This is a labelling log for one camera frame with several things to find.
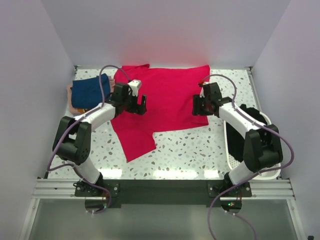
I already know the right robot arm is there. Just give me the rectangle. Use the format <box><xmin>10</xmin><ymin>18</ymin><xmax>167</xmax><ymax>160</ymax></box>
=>
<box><xmin>192</xmin><ymin>82</ymin><xmax>283</xmax><ymax>197</ymax></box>

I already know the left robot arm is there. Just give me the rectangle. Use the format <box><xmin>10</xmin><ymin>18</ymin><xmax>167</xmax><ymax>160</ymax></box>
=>
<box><xmin>52</xmin><ymin>79</ymin><xmax>147</xmax><ymax>197</ymax></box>

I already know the red t shirt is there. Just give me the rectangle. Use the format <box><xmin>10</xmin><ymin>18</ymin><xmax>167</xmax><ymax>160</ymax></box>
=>
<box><xmin>111</xmin><ymin>64</ymin><xmax>210</xmax><ymax>162</ymax></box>

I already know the black t shirt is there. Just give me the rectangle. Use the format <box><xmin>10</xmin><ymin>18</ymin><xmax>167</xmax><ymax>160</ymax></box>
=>
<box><xmin>226</xmin><ymin>104</ymin><xmax>267</xmax><ymax>163</ymax></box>

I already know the white perforated tray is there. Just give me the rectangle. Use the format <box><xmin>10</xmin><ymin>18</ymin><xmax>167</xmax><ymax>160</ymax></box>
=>
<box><xmin>223</xmin><ymin>111</ymin><xmax>281</xmax><ymax>181</ymax></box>

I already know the folded blue t shirt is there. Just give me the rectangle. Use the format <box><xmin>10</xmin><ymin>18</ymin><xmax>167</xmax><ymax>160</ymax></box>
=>
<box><xmin>71</xmin><ymin>75</ymin><xmax>103</xmax><ymax>109</ymax></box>

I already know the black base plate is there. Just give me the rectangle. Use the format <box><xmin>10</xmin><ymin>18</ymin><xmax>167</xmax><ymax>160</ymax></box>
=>
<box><xmin>74</xmin><ymin>178</ymin><xmax>251</xmax><ymax>209</ymax></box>

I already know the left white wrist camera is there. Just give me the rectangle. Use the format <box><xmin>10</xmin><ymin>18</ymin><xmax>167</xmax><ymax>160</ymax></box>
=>
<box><xmin>128</xmin><ymin>79</ymin><xmax>142</xmax><ymax>97</ymax></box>

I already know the folded pink t shirt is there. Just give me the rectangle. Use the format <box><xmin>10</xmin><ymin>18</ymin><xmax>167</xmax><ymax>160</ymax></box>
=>
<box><xmin>66</xmin><ymin>76</ymin><xmax>116</xmax><ymax>112</ymax></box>

